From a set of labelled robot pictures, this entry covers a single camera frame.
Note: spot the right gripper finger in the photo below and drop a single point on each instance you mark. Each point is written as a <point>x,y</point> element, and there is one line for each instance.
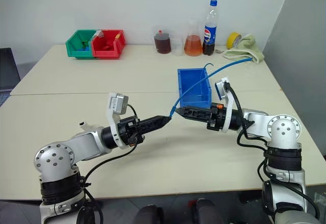
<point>198,110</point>
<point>201,118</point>

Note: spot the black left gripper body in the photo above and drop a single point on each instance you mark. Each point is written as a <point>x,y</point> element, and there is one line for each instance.
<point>126,129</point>

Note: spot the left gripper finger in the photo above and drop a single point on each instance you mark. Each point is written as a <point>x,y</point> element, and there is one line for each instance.
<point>152,121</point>
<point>151,128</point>

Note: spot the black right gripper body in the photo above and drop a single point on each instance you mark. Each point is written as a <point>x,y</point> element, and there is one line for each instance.
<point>217,117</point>

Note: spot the white coupler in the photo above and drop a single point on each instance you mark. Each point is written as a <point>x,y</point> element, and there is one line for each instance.
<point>84,126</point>

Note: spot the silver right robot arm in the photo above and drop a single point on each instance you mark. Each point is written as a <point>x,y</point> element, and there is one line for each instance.
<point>282,129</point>

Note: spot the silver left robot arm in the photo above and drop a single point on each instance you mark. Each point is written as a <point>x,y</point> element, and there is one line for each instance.
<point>54,157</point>

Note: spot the blue plastic bin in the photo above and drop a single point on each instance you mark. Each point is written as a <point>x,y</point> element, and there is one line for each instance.
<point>188,80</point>

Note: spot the red plastic bin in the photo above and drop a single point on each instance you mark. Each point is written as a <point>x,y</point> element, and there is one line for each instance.
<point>107,52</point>

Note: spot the green plastic bin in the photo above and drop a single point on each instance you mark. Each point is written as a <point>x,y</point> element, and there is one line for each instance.
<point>76,42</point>

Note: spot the small grey object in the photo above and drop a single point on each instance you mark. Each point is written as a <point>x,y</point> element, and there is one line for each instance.
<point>218,51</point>

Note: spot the flask with orange liquid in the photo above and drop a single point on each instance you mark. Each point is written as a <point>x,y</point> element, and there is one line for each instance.
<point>193,47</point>

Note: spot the empty clear beaker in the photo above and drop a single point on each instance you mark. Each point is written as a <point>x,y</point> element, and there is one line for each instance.
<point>177,44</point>

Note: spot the beaker with dark liquid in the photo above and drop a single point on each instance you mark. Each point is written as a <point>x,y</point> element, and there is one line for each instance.
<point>162,44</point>

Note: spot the pale green towel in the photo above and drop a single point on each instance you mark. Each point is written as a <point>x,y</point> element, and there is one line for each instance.
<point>248,47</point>

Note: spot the Pepsi cola bottle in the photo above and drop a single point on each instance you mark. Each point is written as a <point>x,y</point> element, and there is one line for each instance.
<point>210,34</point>

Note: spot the yellow tape roll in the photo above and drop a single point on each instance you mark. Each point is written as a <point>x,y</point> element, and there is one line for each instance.
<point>231,40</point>

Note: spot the red plastic piece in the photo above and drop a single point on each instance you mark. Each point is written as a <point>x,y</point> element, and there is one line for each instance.
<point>107,45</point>

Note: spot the dark rounded shape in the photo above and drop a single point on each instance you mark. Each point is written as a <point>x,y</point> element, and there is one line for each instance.
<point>149,215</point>
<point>208,212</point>

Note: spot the blue plastic piece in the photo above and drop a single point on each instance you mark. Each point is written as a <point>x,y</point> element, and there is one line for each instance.
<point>86,46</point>

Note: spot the dark laptop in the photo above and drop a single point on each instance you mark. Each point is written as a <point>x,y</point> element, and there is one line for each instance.
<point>7,68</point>

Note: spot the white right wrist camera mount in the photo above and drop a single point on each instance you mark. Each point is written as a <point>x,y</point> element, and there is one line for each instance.
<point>230,101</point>

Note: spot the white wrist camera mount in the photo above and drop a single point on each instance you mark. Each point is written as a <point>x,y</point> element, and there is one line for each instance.
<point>112,107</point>
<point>230,101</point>

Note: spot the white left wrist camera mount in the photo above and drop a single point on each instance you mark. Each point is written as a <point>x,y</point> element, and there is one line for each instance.
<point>112,107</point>

